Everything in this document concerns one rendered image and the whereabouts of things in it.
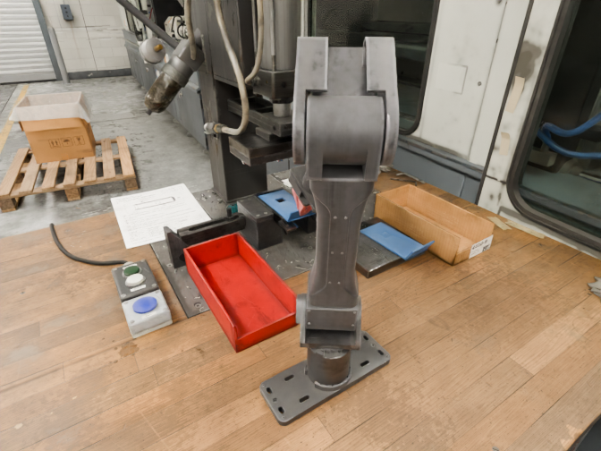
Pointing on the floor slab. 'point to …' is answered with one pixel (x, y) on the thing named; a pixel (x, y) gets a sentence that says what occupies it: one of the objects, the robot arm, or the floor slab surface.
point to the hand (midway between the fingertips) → (302, 211)
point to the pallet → (19, 172)
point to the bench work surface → (537, 335)
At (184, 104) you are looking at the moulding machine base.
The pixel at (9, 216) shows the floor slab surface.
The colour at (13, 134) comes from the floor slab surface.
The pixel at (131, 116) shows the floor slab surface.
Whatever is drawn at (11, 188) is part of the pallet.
